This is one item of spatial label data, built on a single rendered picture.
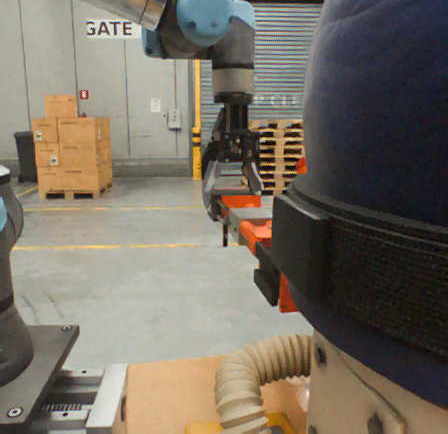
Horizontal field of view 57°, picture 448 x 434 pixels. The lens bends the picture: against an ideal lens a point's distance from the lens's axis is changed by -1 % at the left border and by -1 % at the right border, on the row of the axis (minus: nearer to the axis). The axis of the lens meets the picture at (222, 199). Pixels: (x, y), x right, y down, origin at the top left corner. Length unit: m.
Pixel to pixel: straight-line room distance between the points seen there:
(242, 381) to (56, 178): 7.16
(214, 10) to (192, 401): 0.46
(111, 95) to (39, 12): 2.27
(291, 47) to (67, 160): 5.48
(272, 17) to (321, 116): 9.82
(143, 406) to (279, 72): 9.53
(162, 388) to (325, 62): 0.41
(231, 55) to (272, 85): 9.06
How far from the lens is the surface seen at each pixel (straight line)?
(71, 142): 7.32
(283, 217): 0.18
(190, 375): 0.52
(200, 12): 0.57
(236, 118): 0.73
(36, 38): 10.46
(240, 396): 0.38
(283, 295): 0.43
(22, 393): 0.60
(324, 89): 0.18
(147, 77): 9.81
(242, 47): 0.74
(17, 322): 0.63
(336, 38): 0.17
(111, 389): 0.65
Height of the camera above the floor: 1.37
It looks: 11 degrees down
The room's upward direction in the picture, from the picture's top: straight up
